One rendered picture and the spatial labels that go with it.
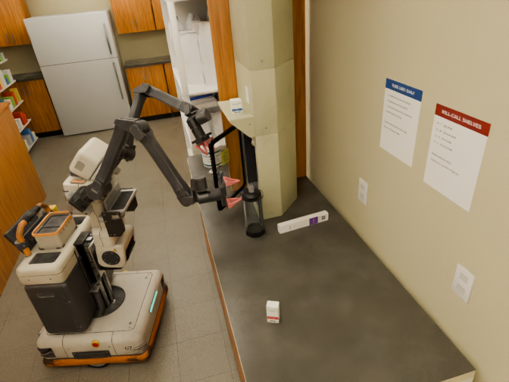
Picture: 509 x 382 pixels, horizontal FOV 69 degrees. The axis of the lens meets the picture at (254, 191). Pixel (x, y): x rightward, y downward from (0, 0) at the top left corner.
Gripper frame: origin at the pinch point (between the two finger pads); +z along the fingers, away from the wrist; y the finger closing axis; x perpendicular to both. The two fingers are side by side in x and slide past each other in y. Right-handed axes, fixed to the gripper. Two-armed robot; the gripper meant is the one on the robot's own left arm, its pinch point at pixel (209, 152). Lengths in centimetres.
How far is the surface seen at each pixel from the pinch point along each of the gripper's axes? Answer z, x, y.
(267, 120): -2.6, -1.7, -39.3
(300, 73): -13, -50, -42
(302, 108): 6, -50, -34
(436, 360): 83, 54, -89
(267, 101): -10.3, -2.0, -43.6
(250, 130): -2.2, 4.0, -31.8
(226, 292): 48, 55, -18
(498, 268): 56, 47, -114
